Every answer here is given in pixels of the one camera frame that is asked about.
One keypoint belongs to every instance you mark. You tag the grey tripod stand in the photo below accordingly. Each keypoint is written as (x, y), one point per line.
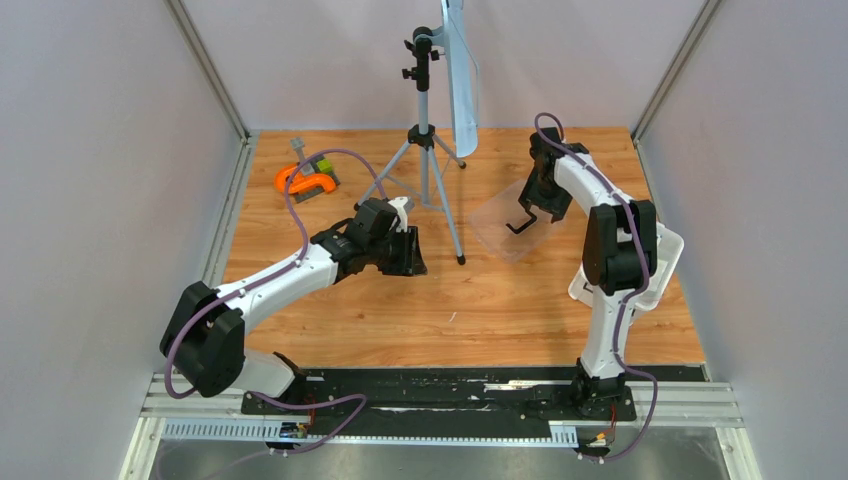
(432, 193)

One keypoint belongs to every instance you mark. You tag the clear plastic lid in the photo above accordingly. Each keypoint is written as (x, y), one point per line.
(506, 230)

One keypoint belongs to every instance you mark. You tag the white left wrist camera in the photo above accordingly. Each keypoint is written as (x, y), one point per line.
(403, 205)

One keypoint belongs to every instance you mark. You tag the orange grey toy fixture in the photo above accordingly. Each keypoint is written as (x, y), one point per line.
(314, 179)

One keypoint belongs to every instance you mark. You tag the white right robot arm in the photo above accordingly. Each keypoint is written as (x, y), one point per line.
(619, 254)

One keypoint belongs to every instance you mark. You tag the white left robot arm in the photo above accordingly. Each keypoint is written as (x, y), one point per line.
(205, 338)

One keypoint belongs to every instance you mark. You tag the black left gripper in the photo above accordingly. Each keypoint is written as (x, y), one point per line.
(411, 262)

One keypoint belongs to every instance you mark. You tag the white tablet panel on tripod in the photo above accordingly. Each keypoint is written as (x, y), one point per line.
(462, 76)

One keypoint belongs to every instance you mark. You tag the white plastic box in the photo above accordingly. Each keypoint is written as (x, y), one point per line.
(670, 247)

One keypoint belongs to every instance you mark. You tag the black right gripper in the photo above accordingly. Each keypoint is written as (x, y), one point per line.
(556, 206)

